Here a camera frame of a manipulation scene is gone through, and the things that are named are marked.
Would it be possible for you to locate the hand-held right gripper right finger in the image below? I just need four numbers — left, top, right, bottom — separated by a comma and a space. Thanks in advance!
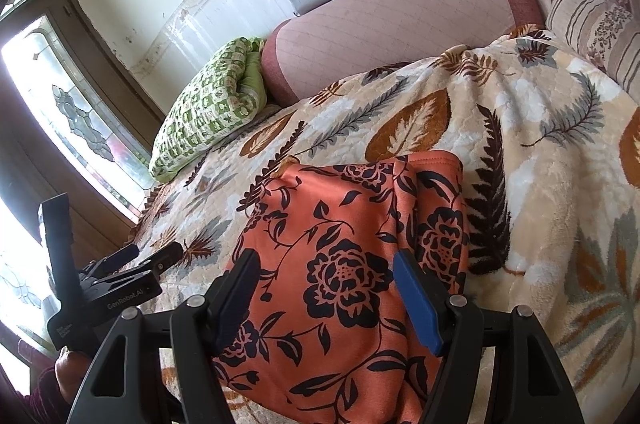
392, 249, 586, 424

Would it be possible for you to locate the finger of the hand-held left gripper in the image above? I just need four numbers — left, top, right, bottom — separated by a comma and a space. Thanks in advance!
131, 241, 185, 279
102, 243, 141, 273

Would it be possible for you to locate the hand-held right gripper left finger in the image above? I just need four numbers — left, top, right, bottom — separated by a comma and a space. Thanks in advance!
66, 248, 262, 424

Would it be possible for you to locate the orange black floral garment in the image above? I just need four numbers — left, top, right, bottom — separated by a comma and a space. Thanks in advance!
212, 150, 471, 424

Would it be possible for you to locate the person's left forearm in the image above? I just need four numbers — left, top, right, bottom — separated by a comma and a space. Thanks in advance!
19, 364, 76, 424

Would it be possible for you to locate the person's left hand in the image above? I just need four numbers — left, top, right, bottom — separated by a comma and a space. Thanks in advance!
54, 346, 97, 406

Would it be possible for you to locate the green checked pillow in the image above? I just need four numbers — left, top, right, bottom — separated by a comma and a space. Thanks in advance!
149, 36, 268, 183

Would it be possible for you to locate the patterned glass window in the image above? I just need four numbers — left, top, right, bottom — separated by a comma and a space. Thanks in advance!
0, 0, 168, 355

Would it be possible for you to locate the cream leaf print blanket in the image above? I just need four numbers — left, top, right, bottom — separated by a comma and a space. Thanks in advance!
127, 24, 640, 424

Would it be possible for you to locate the pink bolster cushion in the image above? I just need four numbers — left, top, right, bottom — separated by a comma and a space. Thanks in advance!
261, 0, 547, 107

